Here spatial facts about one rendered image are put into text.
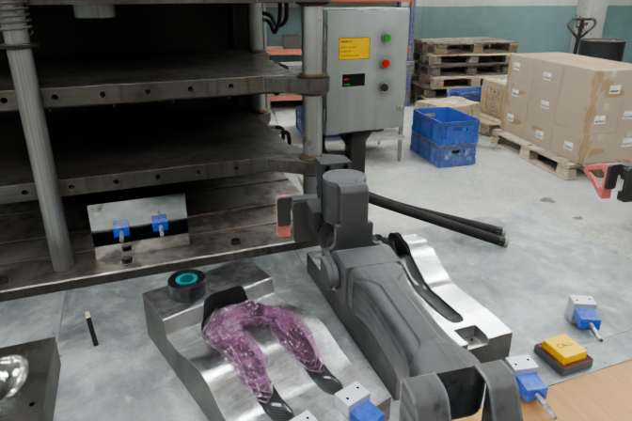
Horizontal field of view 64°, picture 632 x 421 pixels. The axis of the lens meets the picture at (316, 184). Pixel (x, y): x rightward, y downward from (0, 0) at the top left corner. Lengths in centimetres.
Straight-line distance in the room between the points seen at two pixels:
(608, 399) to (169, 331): 86
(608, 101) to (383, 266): 430
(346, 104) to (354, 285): 117
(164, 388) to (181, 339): 10
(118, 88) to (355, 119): 75
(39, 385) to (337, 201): 67
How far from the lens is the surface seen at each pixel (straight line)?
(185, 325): 111
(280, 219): 76
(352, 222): 63
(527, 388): 107
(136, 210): 156
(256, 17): 212
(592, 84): 471
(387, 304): 52
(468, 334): 111
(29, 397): 106
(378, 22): 170
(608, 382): 122
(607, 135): 489
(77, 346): 126
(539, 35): 879
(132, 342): 123
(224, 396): 95
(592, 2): 885
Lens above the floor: 152
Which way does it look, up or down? 21 degrees down
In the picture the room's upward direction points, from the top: straight up
